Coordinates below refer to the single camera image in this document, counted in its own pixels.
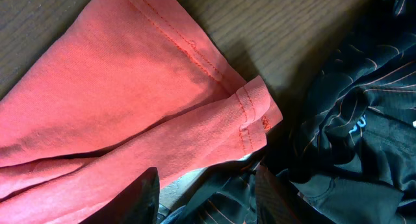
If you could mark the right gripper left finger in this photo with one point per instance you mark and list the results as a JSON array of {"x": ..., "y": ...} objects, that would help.
[{"x": 136, "y": 204}]

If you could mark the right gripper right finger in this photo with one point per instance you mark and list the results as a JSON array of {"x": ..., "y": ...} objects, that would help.
[{"x": 278, "y": 203}]

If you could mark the red soccer t-shirt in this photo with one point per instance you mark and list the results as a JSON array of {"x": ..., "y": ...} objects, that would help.
[{"x": 132, "y": 84}]

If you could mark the black patterned jersey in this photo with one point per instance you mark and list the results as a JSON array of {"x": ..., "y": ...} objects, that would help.
[{"x": 351, "y": 153}]

